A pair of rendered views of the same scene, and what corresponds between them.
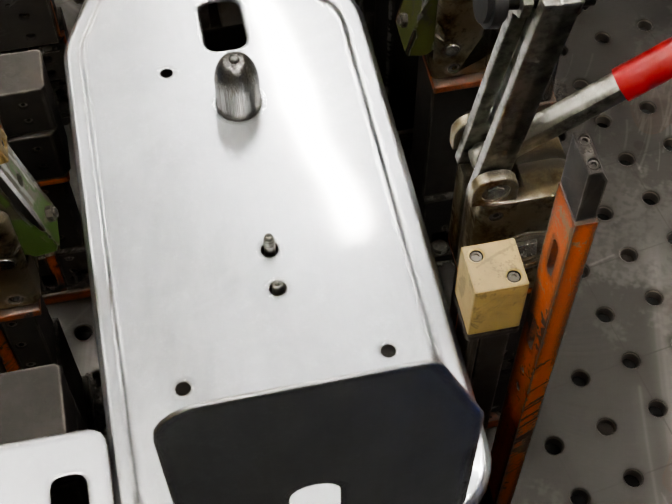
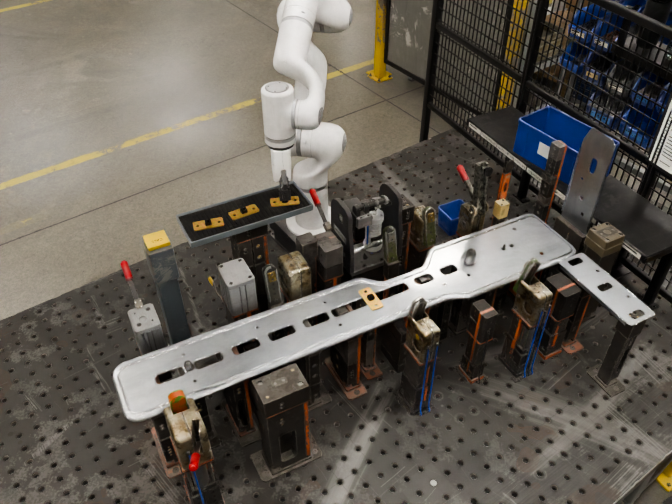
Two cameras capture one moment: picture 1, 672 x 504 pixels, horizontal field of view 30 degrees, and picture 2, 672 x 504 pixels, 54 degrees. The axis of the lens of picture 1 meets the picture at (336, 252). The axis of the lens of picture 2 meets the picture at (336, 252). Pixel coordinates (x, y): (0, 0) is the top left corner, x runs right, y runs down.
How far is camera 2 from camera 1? 2.00 m
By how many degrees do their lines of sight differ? 63
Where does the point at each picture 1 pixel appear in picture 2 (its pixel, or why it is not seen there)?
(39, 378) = (551, 280)
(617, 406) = not seen: hidden behind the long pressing
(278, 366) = (528, 242)
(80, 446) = (563, 263)
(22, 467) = (573, 270)
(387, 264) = (495, 232)
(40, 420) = (559, 277)
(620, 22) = not seen: hidden behind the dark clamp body
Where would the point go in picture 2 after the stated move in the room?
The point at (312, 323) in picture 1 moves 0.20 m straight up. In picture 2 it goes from (515, 239) to (528, 187)
